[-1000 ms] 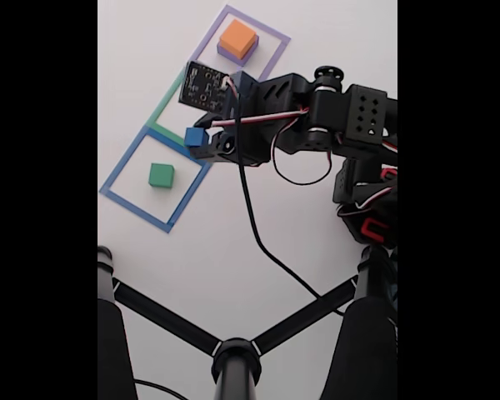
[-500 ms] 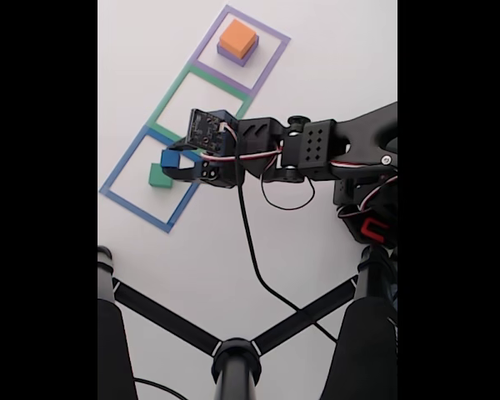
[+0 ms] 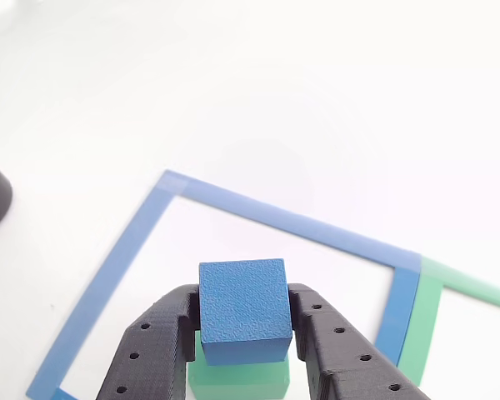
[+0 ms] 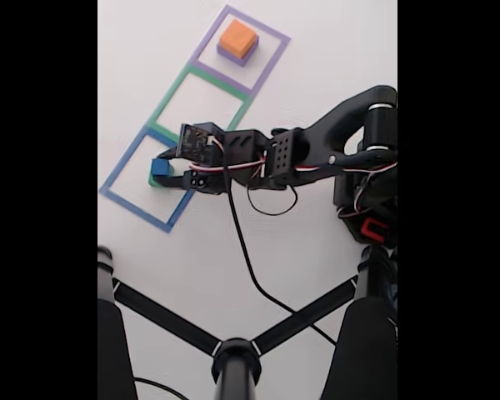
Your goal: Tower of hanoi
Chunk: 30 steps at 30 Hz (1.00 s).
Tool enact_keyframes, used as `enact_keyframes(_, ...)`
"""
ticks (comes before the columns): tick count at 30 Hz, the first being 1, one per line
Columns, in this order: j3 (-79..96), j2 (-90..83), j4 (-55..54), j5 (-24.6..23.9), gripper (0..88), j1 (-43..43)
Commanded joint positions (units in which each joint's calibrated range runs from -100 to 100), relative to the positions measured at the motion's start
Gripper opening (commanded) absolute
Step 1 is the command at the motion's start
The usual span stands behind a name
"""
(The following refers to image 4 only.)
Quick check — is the purple tape square frame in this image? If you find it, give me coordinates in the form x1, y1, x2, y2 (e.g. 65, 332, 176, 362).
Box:
190, 3, 292, 96

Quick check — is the black tripod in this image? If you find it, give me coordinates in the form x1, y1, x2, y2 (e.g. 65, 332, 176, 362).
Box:
97, 245, 398, 400

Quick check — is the thick black camera cable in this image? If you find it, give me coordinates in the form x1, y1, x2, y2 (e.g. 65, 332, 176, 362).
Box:
222, 141, 338, 347

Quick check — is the white red gripper servo wire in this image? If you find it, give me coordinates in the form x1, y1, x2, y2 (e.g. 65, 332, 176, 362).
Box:
189, 137, 398, 180

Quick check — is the orange block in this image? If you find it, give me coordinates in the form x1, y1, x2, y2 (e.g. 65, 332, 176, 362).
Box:
219, 19, 258, 59

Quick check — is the white red base servo wire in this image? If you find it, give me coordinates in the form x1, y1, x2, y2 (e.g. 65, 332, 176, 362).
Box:
337, 170, 384, 220

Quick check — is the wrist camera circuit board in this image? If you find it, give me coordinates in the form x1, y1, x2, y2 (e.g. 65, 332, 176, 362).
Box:
174, 122, 226, 163

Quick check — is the blue tape square frame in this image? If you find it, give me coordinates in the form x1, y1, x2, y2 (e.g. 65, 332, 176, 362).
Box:
98, 127, 197, 234

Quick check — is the thin black cable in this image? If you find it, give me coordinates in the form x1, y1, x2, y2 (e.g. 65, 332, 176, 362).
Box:
133, 377, 188, 400

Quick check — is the small blue cube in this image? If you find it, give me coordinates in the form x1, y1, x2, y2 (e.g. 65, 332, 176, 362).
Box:
151, 157, 171, 178

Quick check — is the green tape square frame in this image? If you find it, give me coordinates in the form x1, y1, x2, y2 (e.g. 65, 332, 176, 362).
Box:
146, 62, 251, 145

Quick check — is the green block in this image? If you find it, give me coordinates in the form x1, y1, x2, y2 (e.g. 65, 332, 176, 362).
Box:
147, 164, 177, 189

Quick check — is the large purple block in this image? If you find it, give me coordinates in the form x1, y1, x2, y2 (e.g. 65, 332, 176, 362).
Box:
216, 35, 260, 68

